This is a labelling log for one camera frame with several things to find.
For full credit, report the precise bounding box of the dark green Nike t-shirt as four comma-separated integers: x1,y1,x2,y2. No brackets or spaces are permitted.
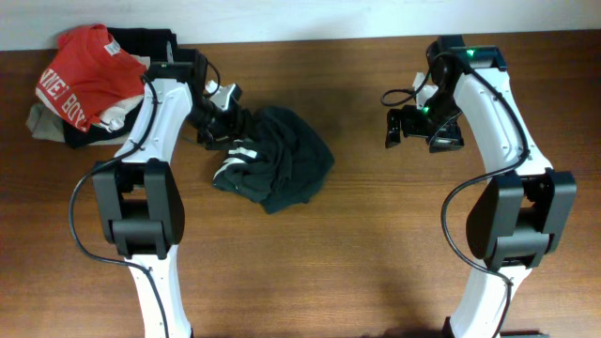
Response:
212,106,335,214

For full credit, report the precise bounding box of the black folded garment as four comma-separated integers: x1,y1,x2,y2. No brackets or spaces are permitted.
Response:
63,27,177,148

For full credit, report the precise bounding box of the white folded garment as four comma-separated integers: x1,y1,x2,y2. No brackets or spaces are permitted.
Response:
97,54,151,132

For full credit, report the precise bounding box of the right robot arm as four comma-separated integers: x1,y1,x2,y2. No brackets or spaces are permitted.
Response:
385,35,577,337

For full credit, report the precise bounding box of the beige folded garment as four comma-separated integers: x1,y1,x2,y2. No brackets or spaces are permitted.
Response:
25,103,138,148

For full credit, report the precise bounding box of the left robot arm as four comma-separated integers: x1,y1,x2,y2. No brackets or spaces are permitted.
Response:
87,49,251,337

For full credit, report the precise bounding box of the red folded t-shirt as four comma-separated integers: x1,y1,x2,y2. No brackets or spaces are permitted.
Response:
35,24,130,132

